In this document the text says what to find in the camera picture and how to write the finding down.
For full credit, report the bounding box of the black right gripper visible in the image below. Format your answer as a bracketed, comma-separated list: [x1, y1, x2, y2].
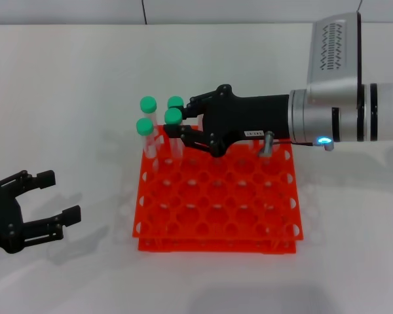
[163, 84, 291, 158]

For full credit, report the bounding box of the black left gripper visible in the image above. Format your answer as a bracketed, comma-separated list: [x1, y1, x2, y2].
[0, 169, 83, 254]

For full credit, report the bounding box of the green capped test tube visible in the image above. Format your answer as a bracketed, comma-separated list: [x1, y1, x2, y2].
[166, 96, 185, 111]
[135, 118, 160, 173]
[140, 96, 161, 148]
[163, 108, 185, 162]

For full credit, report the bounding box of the orange plastic test tube rack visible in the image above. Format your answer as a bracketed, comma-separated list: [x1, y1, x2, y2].
[132, 126, 305, 255]

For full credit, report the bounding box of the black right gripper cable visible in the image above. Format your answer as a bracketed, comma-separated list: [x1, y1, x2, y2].
[258, 130, 335, 158]

